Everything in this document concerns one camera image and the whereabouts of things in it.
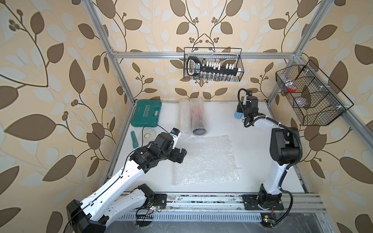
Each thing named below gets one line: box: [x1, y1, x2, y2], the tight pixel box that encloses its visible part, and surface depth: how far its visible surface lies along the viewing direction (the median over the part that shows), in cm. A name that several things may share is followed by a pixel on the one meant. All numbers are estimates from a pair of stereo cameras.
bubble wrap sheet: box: [172, 134, 241, 186], surface depth 88 cm
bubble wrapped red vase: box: [189, 98, 208, 137], surface depth 101 cm
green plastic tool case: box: [130, 99, 162, 128], surface depth 111 cm
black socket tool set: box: [186, 56, 242, 80], surface depth 86 cm
